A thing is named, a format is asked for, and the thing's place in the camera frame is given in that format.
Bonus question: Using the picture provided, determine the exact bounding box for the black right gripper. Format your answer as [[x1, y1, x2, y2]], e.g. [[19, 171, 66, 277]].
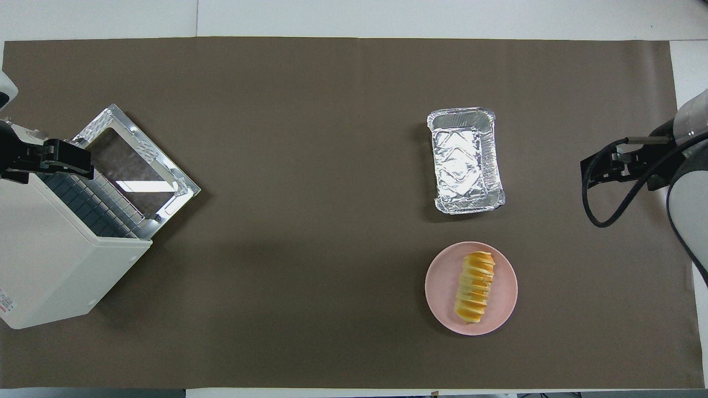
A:
[[581, 119, 689, 191]]

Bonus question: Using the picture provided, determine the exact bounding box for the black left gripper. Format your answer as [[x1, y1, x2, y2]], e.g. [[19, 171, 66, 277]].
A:
[[0, 119, 93, 185]]

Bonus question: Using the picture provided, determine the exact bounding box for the aluminium foil tray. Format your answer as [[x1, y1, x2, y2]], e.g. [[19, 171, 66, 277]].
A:
[[426, 107, 506, 215]]

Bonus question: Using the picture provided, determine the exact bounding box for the golden ridged bread loaf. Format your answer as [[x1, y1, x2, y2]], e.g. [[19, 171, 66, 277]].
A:
[[454, 251, 496, 324]]

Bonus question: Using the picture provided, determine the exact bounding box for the glass oven door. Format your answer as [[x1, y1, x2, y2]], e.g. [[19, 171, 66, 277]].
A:
[[72, 103, 201, 224]]

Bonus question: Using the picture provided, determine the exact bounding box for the cream toaster oven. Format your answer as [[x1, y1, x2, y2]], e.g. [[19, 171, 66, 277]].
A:
[[0, 123, 154, 330]]

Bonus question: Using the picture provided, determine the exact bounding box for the brown table mat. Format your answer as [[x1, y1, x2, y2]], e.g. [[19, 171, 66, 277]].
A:
[[0, 36, 699, 389]]

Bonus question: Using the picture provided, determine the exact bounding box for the pink round plate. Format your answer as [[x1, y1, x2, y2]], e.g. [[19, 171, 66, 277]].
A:
[[425, 241, 519, 336]]

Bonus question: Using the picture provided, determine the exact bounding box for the metal wire oven rack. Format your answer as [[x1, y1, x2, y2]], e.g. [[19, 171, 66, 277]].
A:
[[39, 146, 151, 239]]

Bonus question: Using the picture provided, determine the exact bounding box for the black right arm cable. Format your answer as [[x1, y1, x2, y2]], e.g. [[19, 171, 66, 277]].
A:
[[581, 137, 708, 228]]

